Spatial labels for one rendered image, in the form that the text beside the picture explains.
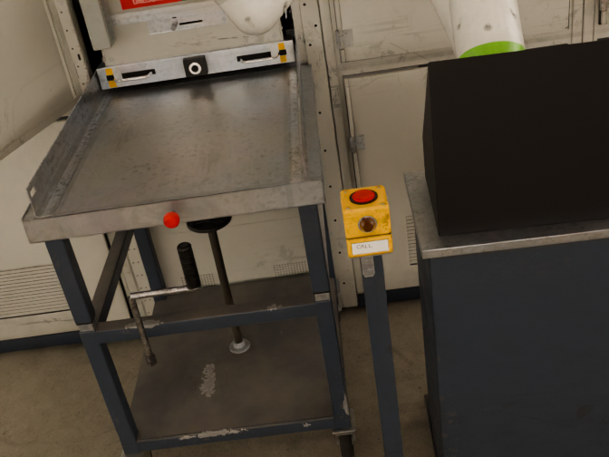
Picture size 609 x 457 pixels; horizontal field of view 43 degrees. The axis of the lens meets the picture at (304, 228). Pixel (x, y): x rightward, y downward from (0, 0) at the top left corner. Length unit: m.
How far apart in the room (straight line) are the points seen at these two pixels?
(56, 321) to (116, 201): 1.10
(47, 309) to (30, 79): 0.84
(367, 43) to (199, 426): 1.09
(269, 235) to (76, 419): 0.79
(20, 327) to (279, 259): 0.89
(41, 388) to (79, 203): 1.06
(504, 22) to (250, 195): 0.59
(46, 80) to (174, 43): 0.35
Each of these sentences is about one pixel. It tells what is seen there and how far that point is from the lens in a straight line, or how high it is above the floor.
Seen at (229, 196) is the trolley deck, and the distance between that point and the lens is 1.56.
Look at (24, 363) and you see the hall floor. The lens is 2.75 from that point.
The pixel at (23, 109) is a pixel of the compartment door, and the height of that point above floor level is 0.90.
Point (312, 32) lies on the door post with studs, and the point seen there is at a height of 0.93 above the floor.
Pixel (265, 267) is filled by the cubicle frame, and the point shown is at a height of 0.21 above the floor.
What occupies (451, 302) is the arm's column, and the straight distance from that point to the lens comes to 1.55.
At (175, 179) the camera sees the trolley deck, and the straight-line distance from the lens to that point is 1.65.
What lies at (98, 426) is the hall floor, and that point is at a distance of 2.40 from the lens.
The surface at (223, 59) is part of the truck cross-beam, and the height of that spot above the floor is 0.90.
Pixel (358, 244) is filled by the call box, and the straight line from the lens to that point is 1.35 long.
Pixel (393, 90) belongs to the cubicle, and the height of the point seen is 0.74.
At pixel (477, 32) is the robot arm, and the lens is 1.54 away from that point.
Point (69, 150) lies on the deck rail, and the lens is 1.90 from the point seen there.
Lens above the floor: 1.56
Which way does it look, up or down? 31 degrees down
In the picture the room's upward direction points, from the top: 10 degrees counter-clockwise
